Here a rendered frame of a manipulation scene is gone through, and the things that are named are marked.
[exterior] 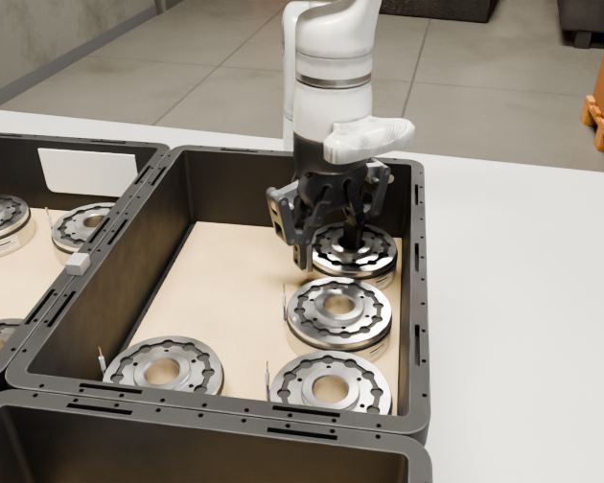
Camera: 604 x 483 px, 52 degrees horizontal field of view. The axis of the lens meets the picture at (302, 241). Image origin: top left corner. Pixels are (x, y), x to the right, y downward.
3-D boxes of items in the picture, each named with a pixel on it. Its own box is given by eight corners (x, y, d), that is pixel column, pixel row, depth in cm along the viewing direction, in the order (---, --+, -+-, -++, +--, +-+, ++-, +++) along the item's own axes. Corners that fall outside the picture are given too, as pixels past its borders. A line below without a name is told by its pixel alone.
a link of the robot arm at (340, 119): (336, 169, 53) (337, 99, 50) (271, 125, 61) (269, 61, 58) (418, 146, 57) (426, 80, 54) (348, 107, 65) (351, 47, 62)
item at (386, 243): (316, 220, 75) (316, 217, 75) (401, 232, 73) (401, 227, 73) (296, 269, 67) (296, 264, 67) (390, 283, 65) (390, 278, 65)
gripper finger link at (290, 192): (301, 168, 62) (308, 185, 64) (263, 192, 61) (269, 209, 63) (314, 177, 60) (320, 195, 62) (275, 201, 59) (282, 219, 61)
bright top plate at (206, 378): (132, 333, 59) (131, 328, 58) (236, 347, 57) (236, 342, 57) (81, 416, 50) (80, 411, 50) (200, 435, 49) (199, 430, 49)
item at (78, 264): (76, 263, 55) (73, 251, 55) (91, 264, 55) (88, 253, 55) (67, 275, 54) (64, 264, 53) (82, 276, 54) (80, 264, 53)
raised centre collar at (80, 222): (81, 214, 76) (81, 209, 75) (123, 214, 76) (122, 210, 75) (68, 236, 72) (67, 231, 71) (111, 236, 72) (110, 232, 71)
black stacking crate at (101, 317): (186, 227, 83) (176, 148, 76) (412, 245, 79) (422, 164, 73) (36, 489, 50) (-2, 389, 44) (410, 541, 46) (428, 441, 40)
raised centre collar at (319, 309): (317, 290, 63) (317, 286, 63) (366, 295, 63) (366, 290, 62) (310, 322, 59) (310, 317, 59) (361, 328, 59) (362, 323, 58)
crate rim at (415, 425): (176, 161, 78) (174, 143, 76) (422, 177, 74) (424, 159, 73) (2, 408, 45) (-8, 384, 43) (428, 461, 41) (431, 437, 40)
